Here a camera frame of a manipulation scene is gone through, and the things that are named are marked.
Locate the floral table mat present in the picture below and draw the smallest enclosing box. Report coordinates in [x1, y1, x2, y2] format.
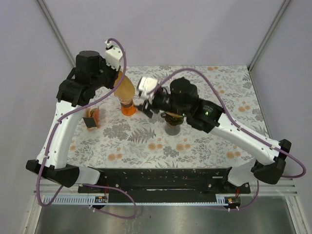
[67, 65, 268, 168]

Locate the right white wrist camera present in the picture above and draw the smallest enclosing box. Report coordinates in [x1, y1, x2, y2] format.
[136, 77, 158, 101]

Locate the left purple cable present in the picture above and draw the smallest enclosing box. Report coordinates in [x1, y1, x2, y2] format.
[35, 38, 137, 219]

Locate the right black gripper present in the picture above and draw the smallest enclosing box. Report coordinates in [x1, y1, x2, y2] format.
[134, 87, 189, 119]

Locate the brown paper coffee filter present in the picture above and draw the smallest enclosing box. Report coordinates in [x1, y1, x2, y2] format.
[165, 112, 184, 118]

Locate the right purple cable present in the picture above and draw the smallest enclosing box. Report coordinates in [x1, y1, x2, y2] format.
[146, 68, 307, 212]

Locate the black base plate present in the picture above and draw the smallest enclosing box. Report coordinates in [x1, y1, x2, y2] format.
[77, 168, 252, 195]

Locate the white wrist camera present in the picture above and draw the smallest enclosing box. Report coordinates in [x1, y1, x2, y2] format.
[104, 42, 123, 71]
[136, 77, 158, 101]

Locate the purple cable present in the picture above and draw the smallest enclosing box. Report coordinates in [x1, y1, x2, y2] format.
[146, 68, 307, 212]
[35, 38, 137, 219]

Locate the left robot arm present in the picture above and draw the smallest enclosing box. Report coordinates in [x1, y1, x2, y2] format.
[26, 47, 123, 193]

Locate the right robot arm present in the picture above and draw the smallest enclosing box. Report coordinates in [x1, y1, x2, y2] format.
[137, 77, 291, 193]

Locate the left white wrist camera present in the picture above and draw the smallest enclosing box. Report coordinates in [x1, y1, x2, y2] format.
[104, 42, 123, 71]

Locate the orange liquid glass carafe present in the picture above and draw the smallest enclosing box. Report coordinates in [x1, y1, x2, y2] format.
[119, 98, 137, 116]

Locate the coffee filter pack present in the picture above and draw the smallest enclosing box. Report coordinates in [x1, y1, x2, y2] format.
[82, 107, 99, 129]

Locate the white slotted cable duct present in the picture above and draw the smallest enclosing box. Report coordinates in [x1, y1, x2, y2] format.
[43, 194, 229, 207]

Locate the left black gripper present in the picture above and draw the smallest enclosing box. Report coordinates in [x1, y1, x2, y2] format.
[92, 57, 121, 90]

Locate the green glass dripper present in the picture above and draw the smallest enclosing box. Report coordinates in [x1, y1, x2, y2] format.
[160, 112, 184, 126]

